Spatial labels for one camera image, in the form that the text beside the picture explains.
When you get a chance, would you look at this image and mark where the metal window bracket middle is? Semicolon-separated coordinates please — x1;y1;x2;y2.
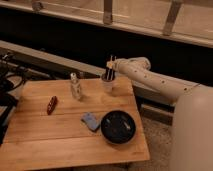
103;0;113;25

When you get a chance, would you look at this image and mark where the translucent ceramic cup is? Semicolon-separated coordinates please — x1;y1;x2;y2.
101;74;114;93

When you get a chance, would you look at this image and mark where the clear glass bottle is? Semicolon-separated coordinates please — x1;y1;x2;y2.
70;73;82;100

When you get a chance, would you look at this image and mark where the metal window bracket left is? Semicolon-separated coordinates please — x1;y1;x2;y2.
31;0;43;12

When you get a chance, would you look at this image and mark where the metal window bracket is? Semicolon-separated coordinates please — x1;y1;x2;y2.
162;0;183;36
103;0;113;25
31;0;43;12

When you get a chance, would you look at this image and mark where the metal window bracket right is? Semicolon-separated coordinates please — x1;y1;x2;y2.
162;0;183;36

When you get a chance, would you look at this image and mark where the black cables and equipment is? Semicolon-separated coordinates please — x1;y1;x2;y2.
0;51;31;147

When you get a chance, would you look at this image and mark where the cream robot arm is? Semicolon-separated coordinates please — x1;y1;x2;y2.
106;57;213;171

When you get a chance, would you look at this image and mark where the black ceramic bowl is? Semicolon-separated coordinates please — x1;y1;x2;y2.
100;110;136;144

